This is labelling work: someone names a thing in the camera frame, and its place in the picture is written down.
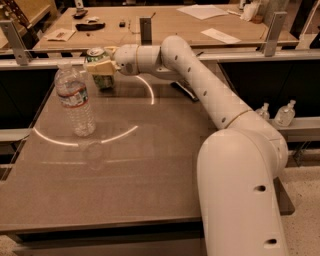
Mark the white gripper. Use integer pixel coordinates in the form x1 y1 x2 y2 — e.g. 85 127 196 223
84 44 139 76

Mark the green soda can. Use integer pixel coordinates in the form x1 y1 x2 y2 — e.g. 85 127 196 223
86 47 114 90

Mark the clear plastic water bottle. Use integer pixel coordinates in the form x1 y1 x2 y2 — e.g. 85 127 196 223
54 62 96 137

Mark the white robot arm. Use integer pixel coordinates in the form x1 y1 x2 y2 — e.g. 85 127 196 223
85 36 289 256

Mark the small sanitizer bottle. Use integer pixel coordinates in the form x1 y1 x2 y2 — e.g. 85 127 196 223
256 102 270 120
274 100 296 127

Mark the small black block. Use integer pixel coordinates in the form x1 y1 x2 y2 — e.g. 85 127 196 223
119 21 126 27

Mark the black device on table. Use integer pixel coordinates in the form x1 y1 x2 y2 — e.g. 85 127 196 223
75 22 106 31

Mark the black handheld tool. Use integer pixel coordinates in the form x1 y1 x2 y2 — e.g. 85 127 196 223
73 9 88 19

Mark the white envelope with label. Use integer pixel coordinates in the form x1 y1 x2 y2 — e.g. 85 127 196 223
45 28 75 42

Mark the black snack bar wrapper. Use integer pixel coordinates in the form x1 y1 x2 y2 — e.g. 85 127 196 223
171 80 198 102

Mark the white paper sheet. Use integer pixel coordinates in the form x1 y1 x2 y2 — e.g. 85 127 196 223
178 5 228 20

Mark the small white paper slip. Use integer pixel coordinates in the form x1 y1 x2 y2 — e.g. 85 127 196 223
202 28 240 44

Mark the wooden back table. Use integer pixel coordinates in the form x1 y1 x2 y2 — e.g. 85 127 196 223
35 6 269 50

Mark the crumpled white bag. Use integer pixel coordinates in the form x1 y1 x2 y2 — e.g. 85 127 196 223
240 0 261 23

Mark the middle metal bracket post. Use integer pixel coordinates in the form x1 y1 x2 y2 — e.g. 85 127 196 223
139 17 152 45

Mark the metal bracket post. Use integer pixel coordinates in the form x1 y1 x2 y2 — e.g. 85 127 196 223
139 17 152 45
0 20 32 66
262 11 287 57

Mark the left metal bracket post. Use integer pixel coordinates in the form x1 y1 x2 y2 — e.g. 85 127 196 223
0 20 32 66

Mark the right metal bracket post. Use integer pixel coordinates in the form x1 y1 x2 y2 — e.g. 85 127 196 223
262 11 287 57

